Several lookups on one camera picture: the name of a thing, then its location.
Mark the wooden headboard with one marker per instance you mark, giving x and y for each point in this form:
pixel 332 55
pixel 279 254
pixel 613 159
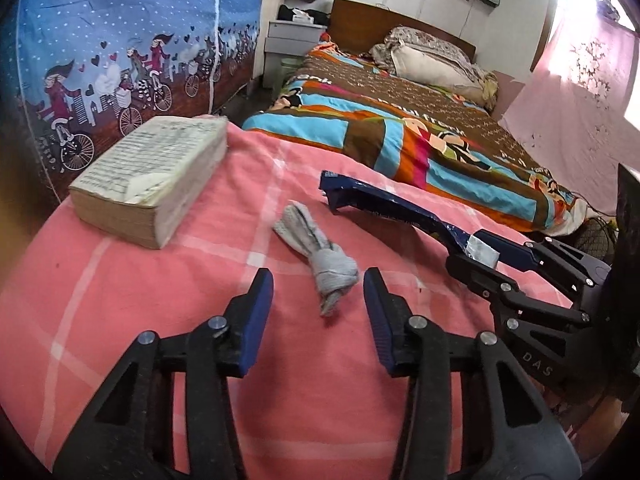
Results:
pixel 360 25

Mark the folded quilt and pillow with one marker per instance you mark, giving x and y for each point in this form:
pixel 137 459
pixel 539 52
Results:
pixel 430 65

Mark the pink checked cloth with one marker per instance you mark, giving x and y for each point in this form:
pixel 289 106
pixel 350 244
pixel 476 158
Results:
pixel 200 270

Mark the pink floral curtain cloth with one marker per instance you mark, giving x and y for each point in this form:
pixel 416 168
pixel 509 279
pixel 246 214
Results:
pixel 575 120

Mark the thick old book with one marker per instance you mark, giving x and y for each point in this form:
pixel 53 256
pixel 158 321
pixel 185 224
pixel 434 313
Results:
pixel 150 160

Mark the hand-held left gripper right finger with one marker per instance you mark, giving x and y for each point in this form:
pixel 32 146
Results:
pixel 377 320

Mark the pink pillow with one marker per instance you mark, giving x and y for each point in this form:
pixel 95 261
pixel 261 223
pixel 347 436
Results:
pixel 506 91

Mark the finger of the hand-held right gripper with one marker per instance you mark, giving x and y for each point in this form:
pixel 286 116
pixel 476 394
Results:
pixel 480 280
pixel 505 250

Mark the black fan grille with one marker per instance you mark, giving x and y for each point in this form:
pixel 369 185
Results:
pixel 592 237

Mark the dark blue snack wrapper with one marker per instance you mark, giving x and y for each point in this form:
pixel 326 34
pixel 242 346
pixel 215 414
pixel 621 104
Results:
pixel 390 205

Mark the bed with colourful blanket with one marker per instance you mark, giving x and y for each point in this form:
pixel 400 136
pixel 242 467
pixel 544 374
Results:
pixel 380 125

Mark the grey nightstand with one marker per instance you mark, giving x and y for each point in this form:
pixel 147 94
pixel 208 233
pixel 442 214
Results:
pixel 290 35

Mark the white tissue box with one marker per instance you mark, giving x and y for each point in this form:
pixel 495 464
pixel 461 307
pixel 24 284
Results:
pixel 301 16

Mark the black cloth bundle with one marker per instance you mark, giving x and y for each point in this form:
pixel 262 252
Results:
pixel 286 11

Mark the blue printed wardrobe cover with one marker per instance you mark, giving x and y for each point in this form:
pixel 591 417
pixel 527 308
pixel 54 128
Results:
pixel 125 20

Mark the grey knotted sock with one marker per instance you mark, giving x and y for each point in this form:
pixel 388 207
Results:
pixel 330 265

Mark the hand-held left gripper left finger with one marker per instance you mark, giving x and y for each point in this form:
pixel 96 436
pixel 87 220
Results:
pixel 260 310

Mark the green wastebasket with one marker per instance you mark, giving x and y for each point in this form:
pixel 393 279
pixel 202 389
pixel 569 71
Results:
pixel 290 71

